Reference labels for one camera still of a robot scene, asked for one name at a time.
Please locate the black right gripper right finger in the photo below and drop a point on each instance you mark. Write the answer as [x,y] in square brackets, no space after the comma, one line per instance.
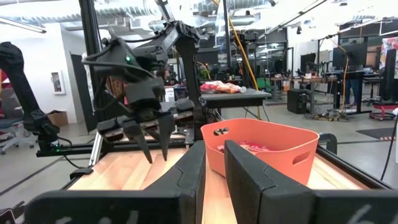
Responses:
[267,202]

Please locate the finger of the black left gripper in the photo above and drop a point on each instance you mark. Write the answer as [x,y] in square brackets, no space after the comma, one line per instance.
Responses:
[136,132]
[166,130]

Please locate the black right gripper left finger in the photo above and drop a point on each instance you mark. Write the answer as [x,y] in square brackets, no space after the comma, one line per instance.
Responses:
[161,202]

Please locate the red popcorn bag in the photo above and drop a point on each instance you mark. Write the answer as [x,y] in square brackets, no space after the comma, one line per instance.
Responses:
[252,146]

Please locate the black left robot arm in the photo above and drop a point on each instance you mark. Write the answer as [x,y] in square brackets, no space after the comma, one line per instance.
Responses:
[191,77]

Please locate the person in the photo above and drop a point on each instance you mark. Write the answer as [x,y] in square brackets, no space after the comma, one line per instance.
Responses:
[164,76]

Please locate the orange plastic basket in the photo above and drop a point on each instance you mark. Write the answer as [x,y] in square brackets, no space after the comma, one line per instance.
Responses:
[280,169]

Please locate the silver aluminium bar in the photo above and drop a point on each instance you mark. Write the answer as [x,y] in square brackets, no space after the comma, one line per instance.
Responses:
[95,149]

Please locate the red white snack bag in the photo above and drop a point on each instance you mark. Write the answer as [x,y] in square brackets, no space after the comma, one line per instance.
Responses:
[211,85]

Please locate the orange snack bag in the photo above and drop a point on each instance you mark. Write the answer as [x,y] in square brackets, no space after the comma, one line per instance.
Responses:
[231,89]

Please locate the cardboard box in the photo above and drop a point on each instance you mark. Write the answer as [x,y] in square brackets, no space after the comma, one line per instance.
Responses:
[58,119]

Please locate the grey office chair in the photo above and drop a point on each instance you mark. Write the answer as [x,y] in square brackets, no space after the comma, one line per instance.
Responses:
[12,124]

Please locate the black floor mat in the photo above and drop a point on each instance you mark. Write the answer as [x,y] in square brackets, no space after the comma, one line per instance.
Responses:
[376,133]

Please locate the black monitor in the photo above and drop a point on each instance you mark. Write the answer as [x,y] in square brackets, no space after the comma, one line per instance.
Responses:
[349,56]
[308,62]

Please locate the red cart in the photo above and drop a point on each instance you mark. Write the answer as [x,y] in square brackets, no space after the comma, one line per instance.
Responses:
[384,109]

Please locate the black standing desk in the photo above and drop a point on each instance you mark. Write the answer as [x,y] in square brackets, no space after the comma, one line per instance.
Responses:
[351,73]

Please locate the white wall cabinet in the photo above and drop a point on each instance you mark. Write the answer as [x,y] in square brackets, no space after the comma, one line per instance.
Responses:
[58,82]

